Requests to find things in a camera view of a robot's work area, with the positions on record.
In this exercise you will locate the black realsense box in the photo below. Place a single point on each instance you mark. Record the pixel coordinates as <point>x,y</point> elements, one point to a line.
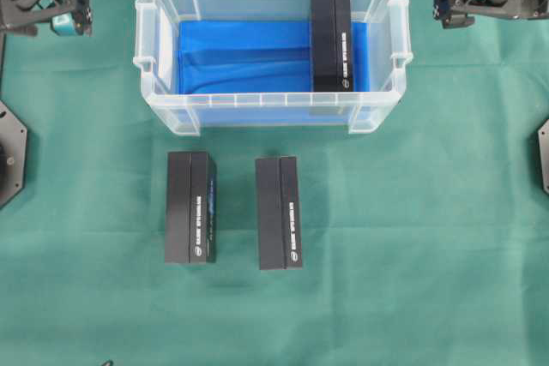
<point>278,213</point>
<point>331,46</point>
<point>190,208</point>

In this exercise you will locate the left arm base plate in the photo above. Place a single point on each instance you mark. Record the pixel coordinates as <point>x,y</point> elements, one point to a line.
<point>13,154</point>

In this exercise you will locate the green table cloth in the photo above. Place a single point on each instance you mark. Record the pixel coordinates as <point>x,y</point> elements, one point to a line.
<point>424,242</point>

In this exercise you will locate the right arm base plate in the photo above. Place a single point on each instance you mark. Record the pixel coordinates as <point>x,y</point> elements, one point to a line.
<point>543,141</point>

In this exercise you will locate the clear plastic storage case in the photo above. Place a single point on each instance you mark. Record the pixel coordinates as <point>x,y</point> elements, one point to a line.
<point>381,52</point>

